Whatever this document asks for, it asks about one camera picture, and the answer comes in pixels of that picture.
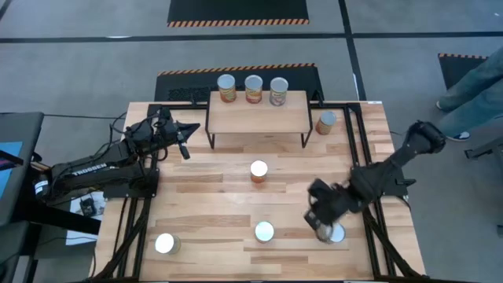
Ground white paper sheet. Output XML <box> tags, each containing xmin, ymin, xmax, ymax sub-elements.
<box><xmin>65</xmin><ymin>191</ymin><xmax>107</xmax><ymax>247</ymax></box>

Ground black hazard-striped floor mat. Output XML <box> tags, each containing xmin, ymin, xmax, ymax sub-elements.
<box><xmin>153</xmin><ymin>62</ymin><xmax>325</xmax><ymax>104</ymax></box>
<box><xmin>437</xmin><ymin>52</ymin><xmax>490</xmax><ymax>90</ymax></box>
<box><xmin>166</xmin><ymin>0</ymin><xmax>310</xmax><ymax>28</ymax></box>

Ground peach can blue-grey label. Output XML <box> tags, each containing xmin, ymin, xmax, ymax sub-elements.
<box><xmin>269</xmin><ymin>76</ymin><xmax>289</xmax><ymax>107</ymax></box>

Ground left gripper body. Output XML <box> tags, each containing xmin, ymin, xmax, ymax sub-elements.
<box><xmin>159</xmin><ymin>117</ymin><xmax>192</xmax><ymax>160</ymax></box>

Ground corn can orange label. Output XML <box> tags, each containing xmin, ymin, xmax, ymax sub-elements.
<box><xmin>244</xmin><ymin>74</ymin><xmax>264</xmax><ymax>105</ymax></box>
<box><xmin>254</xmin><ymin>220</ymin><xmax>276</xmax><ymax>244</ymax></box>

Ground black metal table frame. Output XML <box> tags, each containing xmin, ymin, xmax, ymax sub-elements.
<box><xmin>90</xmin><ymin>101</ymin><xmax>429</xmax><ymax>283</ymax></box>

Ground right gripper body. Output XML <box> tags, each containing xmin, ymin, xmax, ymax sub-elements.
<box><xmin>310</xmin><ymin>178</ymin><xmax>354</xmax><ymax>223</ymax></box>

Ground blue sheet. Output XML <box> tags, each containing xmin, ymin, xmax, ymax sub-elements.
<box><xmin>0</xmin><ymin>140</ymin><xmax>24</xmax><ymax>200</ymax></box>

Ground black side desk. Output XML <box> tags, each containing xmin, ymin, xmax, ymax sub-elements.
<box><xmin>0</xmin><ymin>111</ymin><xmax>45</xmax><ymax>227</ymax></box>

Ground grey metal stand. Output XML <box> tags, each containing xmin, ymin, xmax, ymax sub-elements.
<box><xmin>464</xmin><ymin>135</ymin><xmax>503</xmax><ymax>160</ymax></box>

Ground small black device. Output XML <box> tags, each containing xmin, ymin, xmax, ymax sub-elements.
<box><xmin>79</xmin><ymin>197</ymin><xmax>97</xmax><ymax>217</ymax></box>

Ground orange red labelled can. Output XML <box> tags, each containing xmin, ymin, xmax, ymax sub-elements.
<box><xmin>249</xmin><ymin>160</ymin><xmax>270</xmax><ymax>184</ymax></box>

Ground carrots can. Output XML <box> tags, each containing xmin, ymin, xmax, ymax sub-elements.
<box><xmin>154</xmin><ymin>233</ymin><xmax>182</xmax><ymax>255</ymax></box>

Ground black support beam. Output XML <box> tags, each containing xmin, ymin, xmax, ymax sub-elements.
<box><xmin>21</xmin><ymin>196</ymin><xmax>102</xmax><ymax>236</ymax></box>

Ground wooden shelf black legs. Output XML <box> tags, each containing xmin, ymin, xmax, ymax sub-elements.
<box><xmin>204</xmin><ymin>90</ymin><xmax>314</xmax><ymax>150</ymax></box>

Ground person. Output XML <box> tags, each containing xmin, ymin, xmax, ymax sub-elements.
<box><xmin>435</xmin><ymin>46</ymin><xmax>503</xmax><ymax>143</ymax></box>

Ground blue labelled can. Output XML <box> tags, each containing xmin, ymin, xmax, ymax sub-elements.
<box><xmin>316</xmin><ymin>222</ymin><xmax>347</xmax><ymax>244</ymax></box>

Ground green beans can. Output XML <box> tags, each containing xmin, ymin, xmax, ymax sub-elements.
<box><xmin>216</xmin><ymin>73</ymin><xmax>238</xmax><ymax>104</ymax></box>
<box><xmin>315</xmin><ymin>110</ymin><xmax>338</xmax><ymax>136</ymax></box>

